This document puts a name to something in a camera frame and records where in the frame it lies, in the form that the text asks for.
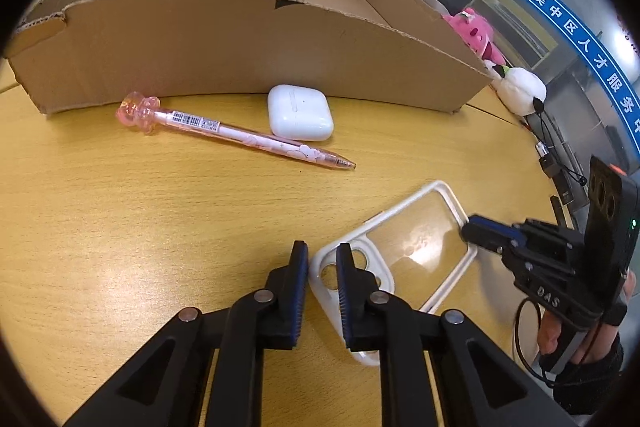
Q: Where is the white clear phone case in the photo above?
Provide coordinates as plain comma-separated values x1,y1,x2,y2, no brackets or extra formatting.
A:
307,179,478,368

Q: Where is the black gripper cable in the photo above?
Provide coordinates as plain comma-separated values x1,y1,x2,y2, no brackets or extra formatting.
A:
514,296,557,389

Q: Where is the white plush toy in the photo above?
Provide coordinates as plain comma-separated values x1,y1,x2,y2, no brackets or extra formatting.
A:
487,64,548,115

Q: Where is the person's right hand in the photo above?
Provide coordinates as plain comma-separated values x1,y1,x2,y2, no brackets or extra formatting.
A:
537,269,638,375

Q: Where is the brown cardboard box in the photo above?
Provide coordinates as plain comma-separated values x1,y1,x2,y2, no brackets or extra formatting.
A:
4,0,496,115

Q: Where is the pink pen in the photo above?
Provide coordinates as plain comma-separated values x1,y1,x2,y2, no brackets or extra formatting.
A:
115,91,357,172

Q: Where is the person's right forearm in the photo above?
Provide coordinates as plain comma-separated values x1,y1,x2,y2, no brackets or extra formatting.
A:
552,337,627,415

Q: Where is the small black device with cord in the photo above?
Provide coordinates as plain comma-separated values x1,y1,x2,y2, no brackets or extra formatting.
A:
525,112,588,188

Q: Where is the pink bear plush toy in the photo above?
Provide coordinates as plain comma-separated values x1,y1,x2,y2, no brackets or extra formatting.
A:
442,7,508,65

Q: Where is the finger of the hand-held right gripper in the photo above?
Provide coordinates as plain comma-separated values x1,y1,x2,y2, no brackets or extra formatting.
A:
467,214,531,239
460,224,518,259

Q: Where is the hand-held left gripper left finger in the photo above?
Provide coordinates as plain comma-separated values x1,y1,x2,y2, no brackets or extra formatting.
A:
62,241,308,427

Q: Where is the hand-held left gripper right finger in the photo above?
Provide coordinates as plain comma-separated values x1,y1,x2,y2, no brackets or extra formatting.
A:
336,243,576,427

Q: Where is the white earbud case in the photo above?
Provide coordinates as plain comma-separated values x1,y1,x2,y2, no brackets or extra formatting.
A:
266,84,335,142

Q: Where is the blue door sign band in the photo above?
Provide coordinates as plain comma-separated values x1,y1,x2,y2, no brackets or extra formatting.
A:
470,0,640,132

